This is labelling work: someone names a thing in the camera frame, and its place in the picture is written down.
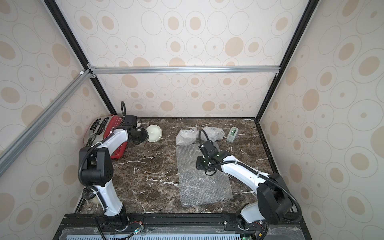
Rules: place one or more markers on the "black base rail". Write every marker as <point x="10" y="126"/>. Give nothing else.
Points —
<point x="176" y="227"/>

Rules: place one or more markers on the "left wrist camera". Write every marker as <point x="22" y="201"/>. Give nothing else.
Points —
<point x="131" y="121"/>

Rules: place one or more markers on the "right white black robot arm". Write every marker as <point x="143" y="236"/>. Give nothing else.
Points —
<point x="274" y="203"/>

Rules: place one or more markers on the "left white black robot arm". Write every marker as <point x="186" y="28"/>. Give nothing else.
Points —
<point x="96" y="169"/>

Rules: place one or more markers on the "lower glass jar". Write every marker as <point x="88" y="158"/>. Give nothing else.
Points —
<point x="90" y="196"/>

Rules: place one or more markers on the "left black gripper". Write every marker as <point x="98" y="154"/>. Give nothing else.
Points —
<point x="146" y="137"/>

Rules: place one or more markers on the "horizontal aluminium frame bar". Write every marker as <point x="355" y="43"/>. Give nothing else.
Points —
<point x="185" y="70"/>

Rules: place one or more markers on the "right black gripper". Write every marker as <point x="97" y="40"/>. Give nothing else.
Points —
<point x="202" y="165"/>

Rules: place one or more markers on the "white green small device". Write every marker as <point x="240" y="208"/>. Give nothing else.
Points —
<point x="232" y="134"/>

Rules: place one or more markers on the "red silver toaster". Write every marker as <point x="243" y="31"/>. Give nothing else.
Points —
<point x="105" y="130"/>

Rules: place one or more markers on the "diagonal aluminium frame bar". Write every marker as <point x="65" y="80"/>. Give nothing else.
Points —
<point x="13" y="151"/>

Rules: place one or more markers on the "plain cream bowl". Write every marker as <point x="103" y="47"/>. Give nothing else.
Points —
<point x="154" y="133"/>

